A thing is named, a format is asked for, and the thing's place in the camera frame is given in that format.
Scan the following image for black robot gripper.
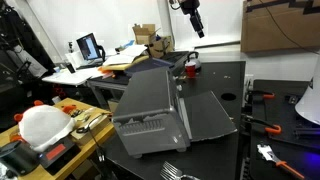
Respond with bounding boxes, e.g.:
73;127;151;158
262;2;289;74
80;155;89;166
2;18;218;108
179;0;206;39

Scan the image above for grey mini oven body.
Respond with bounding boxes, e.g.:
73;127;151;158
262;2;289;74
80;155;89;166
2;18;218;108
111;66;193;159

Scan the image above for black flat case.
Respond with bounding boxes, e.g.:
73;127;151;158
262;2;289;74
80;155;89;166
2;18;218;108
161;50;191;69

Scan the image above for red plastic cup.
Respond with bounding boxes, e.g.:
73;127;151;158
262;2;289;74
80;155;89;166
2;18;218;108
184;61;198;79

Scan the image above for cardboard box with smile logo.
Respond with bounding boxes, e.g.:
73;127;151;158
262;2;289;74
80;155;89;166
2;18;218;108
148;35;175;59

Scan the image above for small open cardboard box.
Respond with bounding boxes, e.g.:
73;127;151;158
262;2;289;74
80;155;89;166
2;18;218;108
132;23;160;46

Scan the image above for dark blue binder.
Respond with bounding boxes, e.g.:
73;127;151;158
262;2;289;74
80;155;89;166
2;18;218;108
124;58;175;77

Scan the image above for yellow folder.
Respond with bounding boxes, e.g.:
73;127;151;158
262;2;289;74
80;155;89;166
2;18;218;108
99;54;150;72

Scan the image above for large flat cardboard sheet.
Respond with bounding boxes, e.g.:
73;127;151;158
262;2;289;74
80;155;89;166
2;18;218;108
240;0;320;53

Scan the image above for white paper stack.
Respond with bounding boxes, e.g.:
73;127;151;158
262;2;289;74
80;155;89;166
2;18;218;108
102;44;149;67

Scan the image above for open laptop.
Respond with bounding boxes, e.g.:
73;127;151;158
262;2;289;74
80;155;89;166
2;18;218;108
75;32;104;66

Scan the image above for black side board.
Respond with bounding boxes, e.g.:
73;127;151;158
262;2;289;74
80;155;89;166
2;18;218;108
249;79;320;180

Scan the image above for white lamp shade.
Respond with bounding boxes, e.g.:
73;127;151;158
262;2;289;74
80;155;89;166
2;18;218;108
294;58;320;126

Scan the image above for white desk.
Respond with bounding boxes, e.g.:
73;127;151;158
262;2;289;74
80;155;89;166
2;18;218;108
42;64;104;87

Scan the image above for silver fork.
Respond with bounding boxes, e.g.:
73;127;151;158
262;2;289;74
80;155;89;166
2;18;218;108
159;161;201;180

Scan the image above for wooden workbench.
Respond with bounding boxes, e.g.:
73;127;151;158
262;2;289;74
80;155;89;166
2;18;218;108
0;97;116;180

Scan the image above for black hanging jacket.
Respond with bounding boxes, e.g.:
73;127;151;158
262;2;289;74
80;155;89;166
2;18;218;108
0;3;56;101

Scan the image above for white cloth bundle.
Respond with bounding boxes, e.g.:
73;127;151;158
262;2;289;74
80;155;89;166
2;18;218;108
18;104;78;153

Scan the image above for black scale orange display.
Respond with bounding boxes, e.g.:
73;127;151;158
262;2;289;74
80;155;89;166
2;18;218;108
37;134;83;176

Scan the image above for black round device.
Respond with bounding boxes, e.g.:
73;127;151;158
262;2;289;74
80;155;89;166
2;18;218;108
0;140;40;177

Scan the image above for silver kettle black handle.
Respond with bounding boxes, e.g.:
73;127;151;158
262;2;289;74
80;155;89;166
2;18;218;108
186;50;203;71

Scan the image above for thin black cable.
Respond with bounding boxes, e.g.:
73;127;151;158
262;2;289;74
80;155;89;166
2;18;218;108
258;0;320;56

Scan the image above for small orange handled clamp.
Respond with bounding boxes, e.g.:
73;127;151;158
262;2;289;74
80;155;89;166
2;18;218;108
245;89;276;101

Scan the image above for grey metal table frame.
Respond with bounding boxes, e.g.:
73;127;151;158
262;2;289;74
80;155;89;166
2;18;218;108
87;74;131;108

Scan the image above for orange hook handled clamp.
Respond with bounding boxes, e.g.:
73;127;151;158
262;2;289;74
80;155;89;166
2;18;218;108
242;114;283;135

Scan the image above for silver clamp long orange handle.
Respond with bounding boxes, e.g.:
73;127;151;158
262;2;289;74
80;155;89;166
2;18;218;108
256;143;306;180

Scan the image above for scissors with black handle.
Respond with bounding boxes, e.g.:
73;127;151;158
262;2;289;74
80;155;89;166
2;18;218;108
75;112;113;134

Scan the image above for orange tool handle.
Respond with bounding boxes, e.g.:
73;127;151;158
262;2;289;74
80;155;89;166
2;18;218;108
61;104;78;114

